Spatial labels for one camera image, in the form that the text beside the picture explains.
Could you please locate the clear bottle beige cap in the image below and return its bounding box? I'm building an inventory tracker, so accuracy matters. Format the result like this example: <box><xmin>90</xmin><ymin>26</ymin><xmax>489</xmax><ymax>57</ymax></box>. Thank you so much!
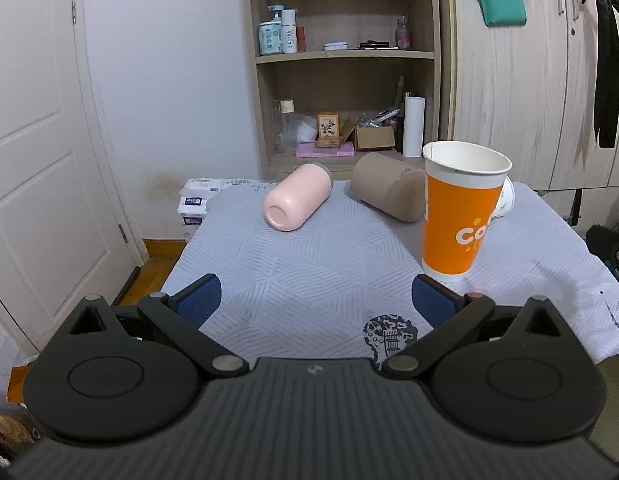
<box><xmin>276</xmin><ymin>99</ymin><xmax>297</xmax><ymax>155</ymax></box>

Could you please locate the white cylinder roll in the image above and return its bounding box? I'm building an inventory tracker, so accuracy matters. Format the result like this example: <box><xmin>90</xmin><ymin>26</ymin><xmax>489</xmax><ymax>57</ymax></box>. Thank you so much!
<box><xmin>402</xmin><ymin>95</ymin><xmax>425</xmax><ymax>158</ymax></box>

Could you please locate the orange paper cup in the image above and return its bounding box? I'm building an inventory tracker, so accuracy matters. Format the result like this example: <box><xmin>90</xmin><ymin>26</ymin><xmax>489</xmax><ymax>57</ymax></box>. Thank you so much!
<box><xmin>421</xmin><ymin>141</ymin><xmax>513</xmax><ymax>283</ymax></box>

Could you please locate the wooden shelf unit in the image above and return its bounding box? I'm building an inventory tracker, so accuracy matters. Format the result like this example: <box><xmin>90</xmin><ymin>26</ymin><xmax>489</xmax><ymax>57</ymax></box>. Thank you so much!
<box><xmin>241</xmin><ymin>0</ymin><xmax>447</xmax><ymax>181</ymax></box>

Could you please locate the pink cup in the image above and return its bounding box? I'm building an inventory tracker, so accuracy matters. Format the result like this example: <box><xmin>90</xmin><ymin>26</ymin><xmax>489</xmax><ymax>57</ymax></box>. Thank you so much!
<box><xmin>264</xmin><ymin>163</ymin><xmax>333</xmax><ymax>232</ymax></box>

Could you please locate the white paper cup green print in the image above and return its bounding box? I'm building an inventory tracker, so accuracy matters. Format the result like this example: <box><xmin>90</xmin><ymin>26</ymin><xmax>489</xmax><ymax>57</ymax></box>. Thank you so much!
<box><xmin>490</xmin><ymin>176</ymin><xmax>516</xmax><ymax>219</ymax></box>

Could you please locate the small cardboard box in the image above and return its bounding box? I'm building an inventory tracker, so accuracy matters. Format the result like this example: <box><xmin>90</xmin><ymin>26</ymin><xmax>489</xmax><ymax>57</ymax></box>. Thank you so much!
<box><xmin>354</xmin><ymin>124</ymin><xmax>395</xmax><ymax>151</ymax></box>

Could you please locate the white teal pump bottle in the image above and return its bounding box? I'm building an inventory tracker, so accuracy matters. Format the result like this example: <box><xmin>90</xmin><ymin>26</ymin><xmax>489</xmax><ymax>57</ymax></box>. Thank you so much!
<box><xmin>259</xmin><ymin>5</ymin><xmax>284</xmax><ymax>56</ymax></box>

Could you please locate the wooden wardrobe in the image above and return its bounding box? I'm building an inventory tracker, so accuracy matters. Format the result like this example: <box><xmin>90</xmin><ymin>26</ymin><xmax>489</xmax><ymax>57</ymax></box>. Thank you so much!
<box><xmin>439</xmin><ymin>0</ymin><xmax>619</xmax><ymax>193</ymax></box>

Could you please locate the brown paper bag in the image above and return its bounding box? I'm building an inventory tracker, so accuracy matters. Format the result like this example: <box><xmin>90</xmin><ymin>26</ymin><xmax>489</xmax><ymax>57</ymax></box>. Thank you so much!
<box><xmin>0</xmin><ymin>407</ymin><xmax>36</xmax><ymax>457</ymax></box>

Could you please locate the wooden box flower print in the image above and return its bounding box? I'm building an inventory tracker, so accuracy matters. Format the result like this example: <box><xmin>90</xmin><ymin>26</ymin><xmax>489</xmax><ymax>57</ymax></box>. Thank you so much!
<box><xmin>316</xmin><ymin>112</ymin><xmax>341</xmax><ymax>149</ymax></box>

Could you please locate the white tube bottle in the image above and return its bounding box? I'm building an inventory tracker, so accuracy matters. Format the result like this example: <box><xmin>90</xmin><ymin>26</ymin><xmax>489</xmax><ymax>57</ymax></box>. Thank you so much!
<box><xmin>282</xmin><ymin>9</ymin><xmax>297</xmax><ymax>54</ymax></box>

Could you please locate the white door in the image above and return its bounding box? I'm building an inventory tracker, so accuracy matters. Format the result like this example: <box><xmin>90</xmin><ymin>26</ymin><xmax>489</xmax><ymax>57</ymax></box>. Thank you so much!
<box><xmin>0</xmin><ymin>0</ymin><xmax>149</xmax><ymax>356</ymax></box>

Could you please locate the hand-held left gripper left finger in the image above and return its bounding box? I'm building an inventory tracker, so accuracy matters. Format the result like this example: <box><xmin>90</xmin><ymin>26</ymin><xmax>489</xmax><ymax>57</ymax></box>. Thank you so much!
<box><xmin>64</xmin><ymin>273</ymin><xmax>249</xmax><ymax>377</ymax></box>

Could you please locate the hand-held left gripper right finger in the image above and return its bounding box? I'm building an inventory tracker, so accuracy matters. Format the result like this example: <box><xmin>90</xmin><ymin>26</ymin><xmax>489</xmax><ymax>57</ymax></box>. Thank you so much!
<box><xmin>381</xmin><ymin>275</ymin><xmax>569</xmax><ymax>377</ymax></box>

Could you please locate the tan cup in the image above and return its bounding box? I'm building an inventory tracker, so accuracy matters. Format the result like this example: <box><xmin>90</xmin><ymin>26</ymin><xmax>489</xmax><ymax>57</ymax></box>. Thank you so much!
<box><xmin>351</xmin><ymin>152</ymin><xmax>427</xmax><ymax>223</ymax></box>

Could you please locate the grey patterned table cloth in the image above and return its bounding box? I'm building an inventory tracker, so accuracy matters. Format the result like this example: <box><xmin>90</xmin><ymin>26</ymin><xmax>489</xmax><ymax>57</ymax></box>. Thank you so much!
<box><xmin>162</xmin><ymin>172</ymin><xmax>619</xmax><ymax>367</ymax></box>

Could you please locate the pink flat box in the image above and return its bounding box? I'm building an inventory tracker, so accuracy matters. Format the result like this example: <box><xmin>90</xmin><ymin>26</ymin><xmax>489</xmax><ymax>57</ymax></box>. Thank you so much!
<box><xmin>296</xmin><ymin>142</ymin><xmax>355</xmax><ymax>159</ymax></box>

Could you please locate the black hanging ribbon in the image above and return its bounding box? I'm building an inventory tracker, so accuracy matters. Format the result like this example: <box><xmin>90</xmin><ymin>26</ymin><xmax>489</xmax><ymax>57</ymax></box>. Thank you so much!
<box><xmin>582</xmin><ymin>0</ymin><xmax>619</xmax><ymax>149</ymax></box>

